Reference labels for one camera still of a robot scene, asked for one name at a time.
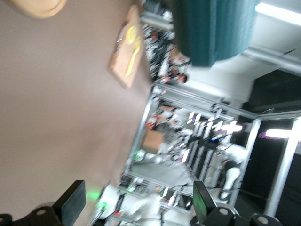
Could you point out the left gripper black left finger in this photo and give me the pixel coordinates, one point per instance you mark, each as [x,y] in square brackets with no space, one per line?
[74,200]

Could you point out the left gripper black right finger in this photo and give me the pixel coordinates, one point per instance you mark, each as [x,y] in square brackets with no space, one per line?
[200,202]

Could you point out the teal cup yellow inside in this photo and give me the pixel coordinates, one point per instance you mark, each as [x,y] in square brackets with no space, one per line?
[207,30]

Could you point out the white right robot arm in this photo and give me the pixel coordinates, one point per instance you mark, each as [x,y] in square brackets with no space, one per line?
[150,207]

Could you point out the wooden mug rack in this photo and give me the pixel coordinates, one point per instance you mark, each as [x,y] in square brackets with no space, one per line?
[40,9]

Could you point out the cardboard box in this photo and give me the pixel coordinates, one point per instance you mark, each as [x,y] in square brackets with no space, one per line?
[152,141]

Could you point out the brown table cover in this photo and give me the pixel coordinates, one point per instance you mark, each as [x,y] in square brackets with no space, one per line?
[58,106]

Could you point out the wooden cutting board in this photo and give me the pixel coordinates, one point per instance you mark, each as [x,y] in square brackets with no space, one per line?
[122,68]

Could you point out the yellow plastic fork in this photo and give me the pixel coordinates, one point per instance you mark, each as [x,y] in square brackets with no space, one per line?
[131,61]

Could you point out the lemon slice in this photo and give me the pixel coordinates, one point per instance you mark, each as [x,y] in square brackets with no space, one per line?
[134,35]
[129,33]

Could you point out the ceiling light panel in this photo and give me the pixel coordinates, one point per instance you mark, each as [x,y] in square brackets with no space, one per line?
[277,11]

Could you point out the aluminium cage frame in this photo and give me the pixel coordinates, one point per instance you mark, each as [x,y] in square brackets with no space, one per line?
[141,124]

